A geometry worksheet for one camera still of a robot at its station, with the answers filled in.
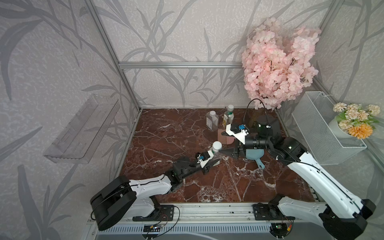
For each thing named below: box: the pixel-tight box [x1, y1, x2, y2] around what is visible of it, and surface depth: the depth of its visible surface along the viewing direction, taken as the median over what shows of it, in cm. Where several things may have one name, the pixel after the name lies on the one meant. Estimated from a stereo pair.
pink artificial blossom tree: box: [242, 17, 321, 110], surface depth 66 cm
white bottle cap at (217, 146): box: [212, 141, 222, 152], surface depth 62 cm
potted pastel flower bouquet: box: [328, 102, 381, 140], surface depth 56 cm
